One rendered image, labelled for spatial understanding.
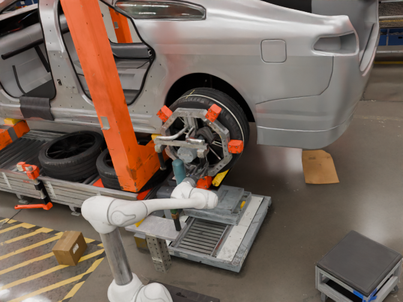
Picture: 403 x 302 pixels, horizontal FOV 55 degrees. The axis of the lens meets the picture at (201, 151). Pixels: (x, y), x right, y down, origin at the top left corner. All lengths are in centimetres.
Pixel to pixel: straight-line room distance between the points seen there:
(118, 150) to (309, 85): 142
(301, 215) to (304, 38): 156
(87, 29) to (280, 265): 210
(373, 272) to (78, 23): 233
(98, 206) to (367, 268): 161
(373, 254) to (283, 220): 94
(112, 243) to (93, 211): 22
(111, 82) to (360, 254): 195
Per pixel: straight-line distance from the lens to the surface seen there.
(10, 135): 463
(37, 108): 420
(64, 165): 389
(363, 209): 353
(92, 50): 262
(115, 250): 215
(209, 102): 276
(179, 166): 289
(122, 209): 189
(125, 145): 288
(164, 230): 278
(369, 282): 254
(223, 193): 334
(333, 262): 261
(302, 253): 312
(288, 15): 259
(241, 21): 265
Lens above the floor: 226
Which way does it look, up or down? 31 degrees down
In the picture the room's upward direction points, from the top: 10 degrees counter-clockwise
